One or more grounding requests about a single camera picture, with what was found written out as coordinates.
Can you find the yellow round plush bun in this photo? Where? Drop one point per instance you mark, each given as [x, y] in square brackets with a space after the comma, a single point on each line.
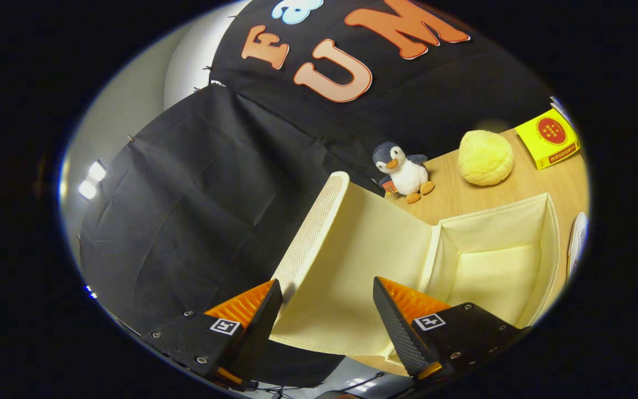
[485, 158]

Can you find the yellow book with red circle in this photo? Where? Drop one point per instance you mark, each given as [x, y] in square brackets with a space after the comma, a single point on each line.
[549, 138]

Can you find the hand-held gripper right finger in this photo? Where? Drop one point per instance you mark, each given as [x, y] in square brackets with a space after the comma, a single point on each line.
[402, 332]

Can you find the penguin plush toy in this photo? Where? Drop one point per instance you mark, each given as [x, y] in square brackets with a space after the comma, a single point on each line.
[405, 173]

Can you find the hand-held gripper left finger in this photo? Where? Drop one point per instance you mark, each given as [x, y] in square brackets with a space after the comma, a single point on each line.
[255, 332]

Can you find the bright light fixture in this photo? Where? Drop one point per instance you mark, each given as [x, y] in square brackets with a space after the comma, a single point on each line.
[92, 180]

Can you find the beige fabric storage box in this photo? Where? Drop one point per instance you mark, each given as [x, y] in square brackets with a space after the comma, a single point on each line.
[352, 249]

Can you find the white canvas shoe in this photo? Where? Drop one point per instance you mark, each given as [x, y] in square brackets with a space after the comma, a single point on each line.
[578, 244]

